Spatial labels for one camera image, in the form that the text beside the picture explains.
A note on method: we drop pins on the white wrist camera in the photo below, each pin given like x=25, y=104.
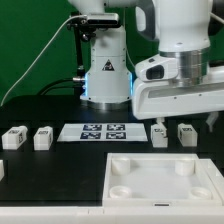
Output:
x=156, y=68

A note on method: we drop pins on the black camera on mount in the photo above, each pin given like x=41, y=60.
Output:
x=84, y=28

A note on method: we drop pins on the white U-shaped obstacle fence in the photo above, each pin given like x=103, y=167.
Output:
x=110, y=215

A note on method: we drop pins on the white square tabletop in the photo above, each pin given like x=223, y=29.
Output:
x=149, y=179

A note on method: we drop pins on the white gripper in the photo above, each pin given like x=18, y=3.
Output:
x=159, y=99

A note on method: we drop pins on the white base tag plate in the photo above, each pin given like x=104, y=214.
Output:
x=103, y=132

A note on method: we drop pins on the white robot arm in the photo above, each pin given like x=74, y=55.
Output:
x=154, y=51

